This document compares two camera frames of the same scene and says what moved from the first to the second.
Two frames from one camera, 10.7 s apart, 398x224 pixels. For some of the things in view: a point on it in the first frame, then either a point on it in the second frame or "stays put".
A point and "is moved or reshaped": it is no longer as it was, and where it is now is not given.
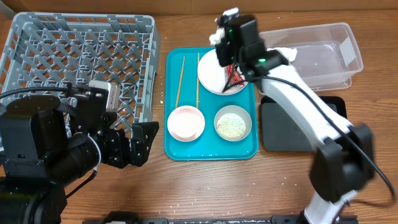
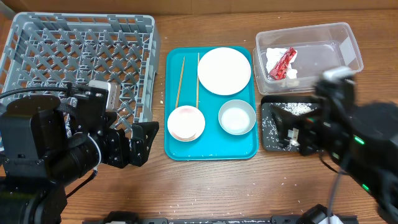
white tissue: x=215 y=38 is moved or reshaped
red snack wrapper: x=233 y=76 is moved or reshaped
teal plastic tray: x=183 y=88 stays put
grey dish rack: x=51 y=50 stays put
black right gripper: x=224 y=55 -> x=306 y=134
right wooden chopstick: x=197 y=84 stays put
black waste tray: x=280 y=132 stays put
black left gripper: x=140 y=150 stays put
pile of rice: x=231 y=127 -> x=270 y=138
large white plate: x=212 y=75 stays put
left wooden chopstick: x=180 y=79 stays put
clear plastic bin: x=325 y=56 stays put
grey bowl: x=232 y=123 is moved or reshaped
